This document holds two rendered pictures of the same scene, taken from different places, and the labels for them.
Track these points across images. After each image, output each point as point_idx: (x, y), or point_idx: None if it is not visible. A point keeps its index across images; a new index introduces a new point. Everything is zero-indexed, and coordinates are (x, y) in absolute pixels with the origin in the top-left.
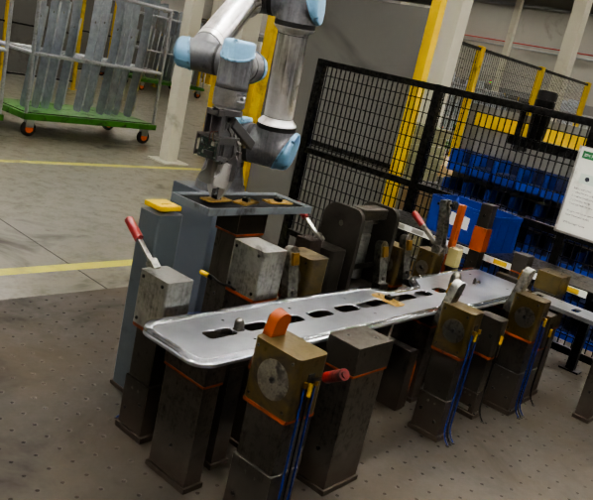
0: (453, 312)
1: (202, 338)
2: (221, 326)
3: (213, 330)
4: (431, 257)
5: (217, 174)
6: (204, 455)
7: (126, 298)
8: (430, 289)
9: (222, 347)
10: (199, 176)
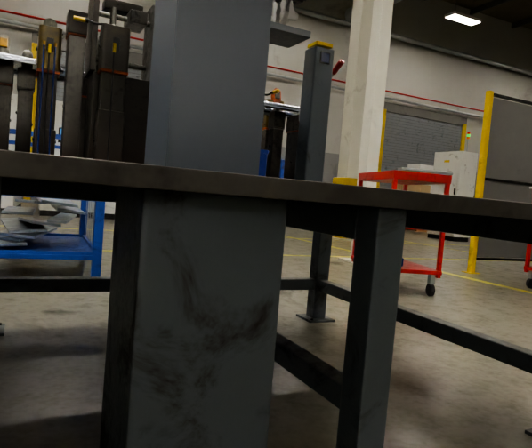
0: None
1: (299, 113)
2: (286, 109)
3: (291, 111)
4: None
5: (281, 11)
6: (284, 171)
7: (327, 120)
8: (63, 71)
9: (291, 114)
10: (296, 16)
